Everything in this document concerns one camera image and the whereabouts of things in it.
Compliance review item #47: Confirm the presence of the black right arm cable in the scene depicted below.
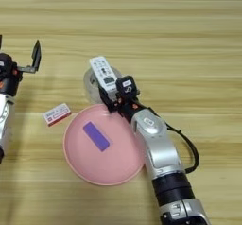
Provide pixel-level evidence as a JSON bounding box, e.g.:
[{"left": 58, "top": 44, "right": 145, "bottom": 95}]
[{"left": 147, "top": 107, "right": 200, "bottom": 175}]

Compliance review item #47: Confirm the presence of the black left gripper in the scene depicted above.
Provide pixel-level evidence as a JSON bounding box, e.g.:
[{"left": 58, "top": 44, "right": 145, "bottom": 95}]
[{"left": 0, "top": 34, "right": 43, "bottom": 97}]

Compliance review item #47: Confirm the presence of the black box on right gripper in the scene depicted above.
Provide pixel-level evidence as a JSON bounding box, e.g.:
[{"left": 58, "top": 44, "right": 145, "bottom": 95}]
[{"left": 115, "top": 75, "right": 140, "bottom": 102}]

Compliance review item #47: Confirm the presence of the clear plastic cup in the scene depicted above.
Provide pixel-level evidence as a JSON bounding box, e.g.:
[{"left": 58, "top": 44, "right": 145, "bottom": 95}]
[{"left": 82, "top": 66, "right": 124, "bottom": 105}]

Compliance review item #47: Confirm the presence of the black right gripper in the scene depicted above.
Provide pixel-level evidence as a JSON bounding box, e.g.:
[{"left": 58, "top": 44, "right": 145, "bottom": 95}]
[{"left": 97, "top": 85, "right": 149, "bottom": 123}]

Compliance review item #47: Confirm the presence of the white remote control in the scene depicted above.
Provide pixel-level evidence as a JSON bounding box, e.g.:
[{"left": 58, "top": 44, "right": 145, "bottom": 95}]
[{"left": 89, "top": 56, "right": 119, "bottom": 95}]

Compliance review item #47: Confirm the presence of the red and white small box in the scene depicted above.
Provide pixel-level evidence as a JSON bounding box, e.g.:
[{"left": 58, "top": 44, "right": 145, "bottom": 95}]
[{"left": 43, "top": 102, "right": 73, "bottom": 128}]

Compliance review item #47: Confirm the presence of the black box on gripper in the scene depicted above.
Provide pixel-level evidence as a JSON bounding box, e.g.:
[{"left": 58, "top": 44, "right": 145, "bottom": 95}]
[
  {"left": 0, "top": 52, "right": 13, "bottom": 76},
  {"left": 115, "top": 75, "right": 140, "bottom": 102}
]

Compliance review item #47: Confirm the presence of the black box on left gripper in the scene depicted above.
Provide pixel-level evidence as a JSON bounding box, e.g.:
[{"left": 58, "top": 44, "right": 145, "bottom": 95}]
[{"left": 0, "top": 52, "right": 13, "bottom": 76}]

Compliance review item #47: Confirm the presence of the purple rectangular block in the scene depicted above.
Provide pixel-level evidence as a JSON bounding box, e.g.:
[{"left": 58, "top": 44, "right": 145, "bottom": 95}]
[{"left": 82, "top": 121, "right": 112, "bottom": 152}]

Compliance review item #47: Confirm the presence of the pink round plate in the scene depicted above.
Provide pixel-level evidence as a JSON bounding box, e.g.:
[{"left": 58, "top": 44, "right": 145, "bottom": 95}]
[{"left": 62, "top": 104, "right": 147, "bottom": 186}]

